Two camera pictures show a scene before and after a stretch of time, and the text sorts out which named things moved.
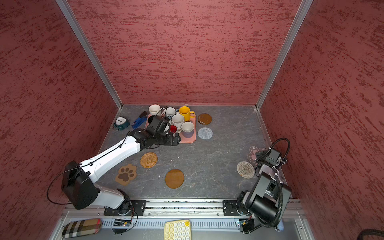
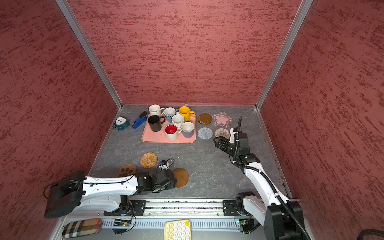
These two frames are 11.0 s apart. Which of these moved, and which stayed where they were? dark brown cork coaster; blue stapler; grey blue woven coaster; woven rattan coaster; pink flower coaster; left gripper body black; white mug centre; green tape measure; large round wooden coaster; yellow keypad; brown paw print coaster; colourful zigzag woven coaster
Moved: colourful zigzag woven coaster; pink flower coaster; left gripper body black; large round wooden coaster
Stayed: woven rattan coaster; grey blue woven coaster; white mug centre; brown paw print coaster; dark brown cork coaster; blue stapler; green tape measure; yellow keypad
